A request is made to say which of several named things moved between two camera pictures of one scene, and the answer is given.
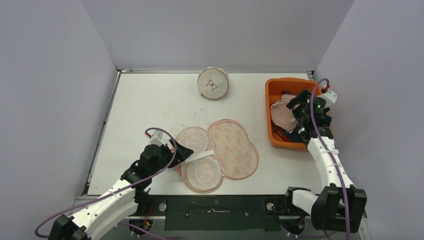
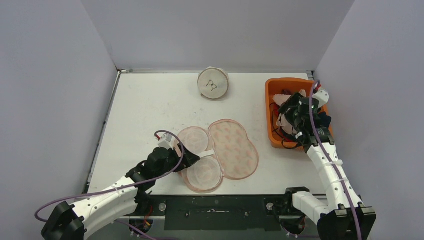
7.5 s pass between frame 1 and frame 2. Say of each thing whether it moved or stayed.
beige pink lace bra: moved
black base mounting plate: stayed
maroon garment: stayed
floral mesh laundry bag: stayed
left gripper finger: moved
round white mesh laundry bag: stayed
